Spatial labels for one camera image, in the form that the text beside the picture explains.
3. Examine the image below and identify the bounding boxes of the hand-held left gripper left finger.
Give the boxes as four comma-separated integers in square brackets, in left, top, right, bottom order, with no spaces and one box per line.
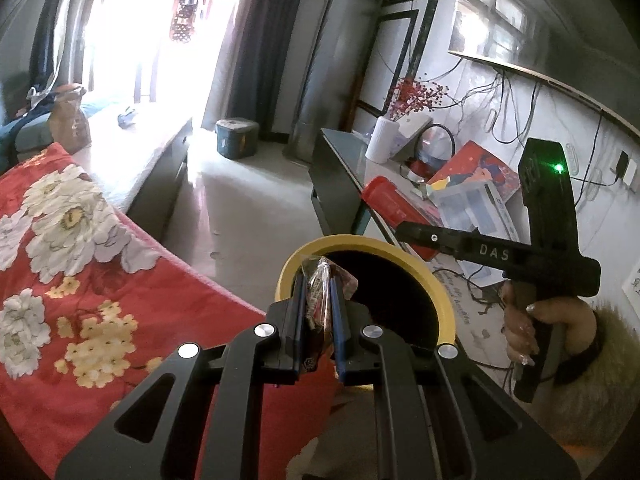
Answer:
[55,270,308,480]

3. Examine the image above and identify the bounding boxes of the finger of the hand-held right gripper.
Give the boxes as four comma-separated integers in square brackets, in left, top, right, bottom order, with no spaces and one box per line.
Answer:
[395,221,463,257]

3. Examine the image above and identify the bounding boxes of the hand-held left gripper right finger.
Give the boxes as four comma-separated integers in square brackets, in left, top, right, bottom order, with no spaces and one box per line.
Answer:
[327,275,583,480]

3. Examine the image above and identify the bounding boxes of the clear brown snack wrapper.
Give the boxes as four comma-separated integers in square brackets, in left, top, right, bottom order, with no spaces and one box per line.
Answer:
[300,256,358,376]

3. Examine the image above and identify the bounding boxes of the yellow trash bin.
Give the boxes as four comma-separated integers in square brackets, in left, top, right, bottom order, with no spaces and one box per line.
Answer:
[276,236,457,396]

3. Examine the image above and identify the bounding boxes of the person's right forearm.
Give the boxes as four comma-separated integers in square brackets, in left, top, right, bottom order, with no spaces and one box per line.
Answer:
[537,302,640,456]

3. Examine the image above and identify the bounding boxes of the person's right hand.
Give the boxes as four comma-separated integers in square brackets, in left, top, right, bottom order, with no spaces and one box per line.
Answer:
[500,280,601,367]

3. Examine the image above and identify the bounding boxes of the white blue flat carton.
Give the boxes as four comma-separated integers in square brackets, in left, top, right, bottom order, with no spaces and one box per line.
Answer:
[432,180,518,241]

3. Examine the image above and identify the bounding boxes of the red cylindrical tin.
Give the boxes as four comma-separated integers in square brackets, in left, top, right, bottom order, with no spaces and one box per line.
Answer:
[361,176,441,228]

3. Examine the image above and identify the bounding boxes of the red picture book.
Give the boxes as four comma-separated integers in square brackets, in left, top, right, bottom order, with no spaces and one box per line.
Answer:
[427,140,521,201]

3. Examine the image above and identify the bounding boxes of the paper sheet with writing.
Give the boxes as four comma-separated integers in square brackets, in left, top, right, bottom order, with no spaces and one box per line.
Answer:
[622,265,640,306]

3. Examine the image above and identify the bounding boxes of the white box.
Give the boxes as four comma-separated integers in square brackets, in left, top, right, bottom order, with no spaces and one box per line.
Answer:
[387,112,433,161]

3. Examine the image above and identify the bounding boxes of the white paper roll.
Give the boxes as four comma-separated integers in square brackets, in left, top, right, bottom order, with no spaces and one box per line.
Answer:
[365,116,398,163]

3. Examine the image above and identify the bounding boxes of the red floral blanket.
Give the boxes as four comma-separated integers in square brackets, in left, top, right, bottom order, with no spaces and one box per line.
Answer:
[0,142,341,480]

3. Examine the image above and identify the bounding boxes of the red berry branches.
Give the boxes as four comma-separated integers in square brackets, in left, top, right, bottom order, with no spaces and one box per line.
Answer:
[382,76,451,121]

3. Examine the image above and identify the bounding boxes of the blue storage box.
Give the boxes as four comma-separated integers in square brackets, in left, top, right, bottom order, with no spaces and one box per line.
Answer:
[215,117,260,158]

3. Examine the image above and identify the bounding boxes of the silver standing air conditioner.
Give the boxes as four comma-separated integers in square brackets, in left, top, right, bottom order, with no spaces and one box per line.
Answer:
[285,0,381,163]

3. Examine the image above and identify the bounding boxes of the grey coffee table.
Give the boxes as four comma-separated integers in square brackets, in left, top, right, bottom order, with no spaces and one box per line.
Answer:
[65,102,193,241]

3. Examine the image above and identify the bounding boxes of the grey curtain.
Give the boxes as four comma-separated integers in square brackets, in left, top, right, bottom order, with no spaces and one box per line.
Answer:
[220,0,313,143]

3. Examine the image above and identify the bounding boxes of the brown paper bag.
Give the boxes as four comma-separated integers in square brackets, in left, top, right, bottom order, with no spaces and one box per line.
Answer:
[47,84,92,153]

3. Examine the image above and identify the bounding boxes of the glass balcony door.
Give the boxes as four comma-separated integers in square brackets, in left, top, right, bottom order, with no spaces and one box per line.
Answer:
[75,0,251,131]

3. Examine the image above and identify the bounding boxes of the hanging laundry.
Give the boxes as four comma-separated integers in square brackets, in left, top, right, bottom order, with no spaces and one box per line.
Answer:
[169,0,216,43]

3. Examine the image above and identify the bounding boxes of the blue patterned sofa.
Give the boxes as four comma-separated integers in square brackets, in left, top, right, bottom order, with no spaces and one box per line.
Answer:
[0,75,56,171]

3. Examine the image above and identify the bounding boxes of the dark blue curtain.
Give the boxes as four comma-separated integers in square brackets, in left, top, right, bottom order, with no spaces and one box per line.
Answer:
[27,0,81,101]

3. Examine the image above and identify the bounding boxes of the black cable loop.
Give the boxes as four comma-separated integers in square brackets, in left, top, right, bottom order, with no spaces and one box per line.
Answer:
[412,124,456,171]

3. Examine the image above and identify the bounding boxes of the wall socket with charger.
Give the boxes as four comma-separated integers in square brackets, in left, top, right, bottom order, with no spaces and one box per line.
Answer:
[612,150,638,186]

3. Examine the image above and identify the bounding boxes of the tangle of cables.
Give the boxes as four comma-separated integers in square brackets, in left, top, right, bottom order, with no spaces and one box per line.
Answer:
[470,70,621,221]

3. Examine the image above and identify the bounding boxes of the wall-mounted television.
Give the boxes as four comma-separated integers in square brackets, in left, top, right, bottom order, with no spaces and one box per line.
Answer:
[447,0,640,141]

